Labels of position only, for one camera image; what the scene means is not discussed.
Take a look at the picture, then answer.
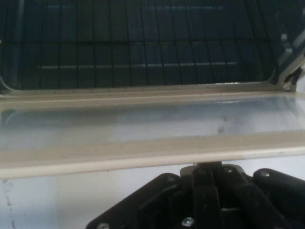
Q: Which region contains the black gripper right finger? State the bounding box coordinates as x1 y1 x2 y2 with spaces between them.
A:
217 164 305 229

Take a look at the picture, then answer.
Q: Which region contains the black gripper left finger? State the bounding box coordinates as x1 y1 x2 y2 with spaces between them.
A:
85 163 222 229

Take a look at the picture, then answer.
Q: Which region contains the white glass oven door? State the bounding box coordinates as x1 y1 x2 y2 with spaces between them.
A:
0 82 305 181

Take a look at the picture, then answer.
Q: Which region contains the dark wire oven rack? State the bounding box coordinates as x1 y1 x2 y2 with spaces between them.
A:
0 0 283 90

